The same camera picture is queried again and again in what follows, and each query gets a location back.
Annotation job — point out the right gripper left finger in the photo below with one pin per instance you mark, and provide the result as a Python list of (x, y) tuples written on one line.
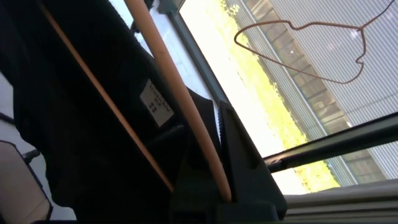
[(192, 180)]

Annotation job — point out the black clothes rack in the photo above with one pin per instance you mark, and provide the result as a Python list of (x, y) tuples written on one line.
[(342, 141)]

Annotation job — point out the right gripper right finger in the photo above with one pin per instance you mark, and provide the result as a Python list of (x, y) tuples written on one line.
[(248, 174)]

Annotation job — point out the black shirt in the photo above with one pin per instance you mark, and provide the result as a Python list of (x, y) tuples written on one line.
[(77, 155)]

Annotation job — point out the pink clothes hanger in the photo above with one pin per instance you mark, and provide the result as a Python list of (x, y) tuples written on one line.
[(173, 81), (361, 29)]

